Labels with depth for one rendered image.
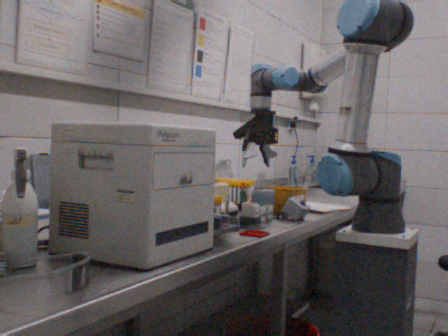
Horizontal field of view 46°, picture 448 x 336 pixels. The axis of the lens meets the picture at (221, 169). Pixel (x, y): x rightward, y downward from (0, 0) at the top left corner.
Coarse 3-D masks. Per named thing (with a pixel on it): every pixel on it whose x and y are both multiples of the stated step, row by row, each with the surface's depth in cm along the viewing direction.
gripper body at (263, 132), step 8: (256, 112) 176; (264, 112) 176; (272, 112) 176; (256, 120) 178; (264, 120) 176; (272, 120) 176; (256, 128) 176; (264, 128) 174; (272, 128) 176; (256, 136) 177; (264, 136) 175; (272, 136) 177; (256, 144) 182; (264, 144) 176; (272, 144) 180
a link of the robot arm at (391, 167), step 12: (372, 156) 147; (384, 156) 146; (396, 156) 148; (384, 168) 146; (396, 168) 148; (384, 180) 145; (396, 180) 148; (372, 192) 147; (384, 192) 147; (396, 192) 148
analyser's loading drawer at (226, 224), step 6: (216, 216) 141; (222, 216) 141; (228, 216) 140; (216, 222) 136; (222, 222) 141; (228, 222) 140; (234, 222) 145; (216, 228) 136; (222, 228) 137; (228, 228) 139; (234, 228) 143; (216, 234) 134
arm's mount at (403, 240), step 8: (336, 232) 148; (344, 232) 147; (352, 232) 147; (360, 232) 148; (408, 232) 150; (416, 232) 151; (336, 240) 148; (344, 240) 147; (352, 240) 146; (360, 240) 145; (368, 240) 144; (376, 240) 143; (384, 240) 142; (392, 240) 141; (400, 240) 140; (408, 240) 139; (416, 240) 152; (408, 248) 139
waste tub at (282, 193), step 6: (270, 186) 206; (276, 186) 211; (282, 186) 210; (288, 186) 209; (276, 192) 198; (282, 192) 197; (288, 192) 195; (294, 192) 195; (300, 192) 200; (306, 192) 205; (276, 198) 198; (282, 198) 197; (300, 198) 200; (276, 204) 198; (282, 204) 197; (276, 210) 198
